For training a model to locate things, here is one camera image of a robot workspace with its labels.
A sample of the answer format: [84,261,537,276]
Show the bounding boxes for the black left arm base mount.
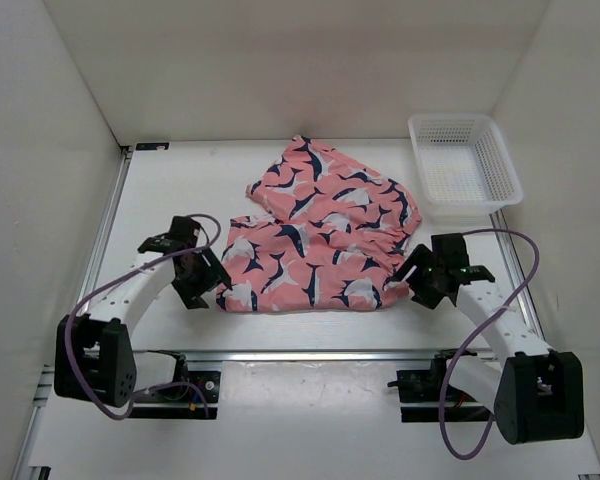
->
[129,350,221,420]

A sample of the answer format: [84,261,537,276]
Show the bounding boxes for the white perforated plastic basket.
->
[408,113,524,218]

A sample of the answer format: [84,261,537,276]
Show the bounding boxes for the pink shark print shorts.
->
[216,135,422,313]

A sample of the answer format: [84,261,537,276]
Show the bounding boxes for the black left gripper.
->
[171,246,231,310]

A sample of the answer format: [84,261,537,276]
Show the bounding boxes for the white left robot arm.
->
[54,225,230,420]

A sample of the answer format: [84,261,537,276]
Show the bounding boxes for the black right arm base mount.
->
[387,350,490,423]

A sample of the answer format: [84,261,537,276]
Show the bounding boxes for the black corner bracket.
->
[135,142,170,151]

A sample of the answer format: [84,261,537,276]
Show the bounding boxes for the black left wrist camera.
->
[166,216,202,248]

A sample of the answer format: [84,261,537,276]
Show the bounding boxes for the aluminium table edge rail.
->
[129,348,496,365]

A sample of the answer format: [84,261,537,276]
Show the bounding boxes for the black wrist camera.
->
[166,216,202,248]
[431,233,470,270]

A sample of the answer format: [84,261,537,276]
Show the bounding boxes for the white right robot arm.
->
[392,236,584,445]

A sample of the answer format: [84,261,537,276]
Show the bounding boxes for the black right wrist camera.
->
[431,233,470,270]

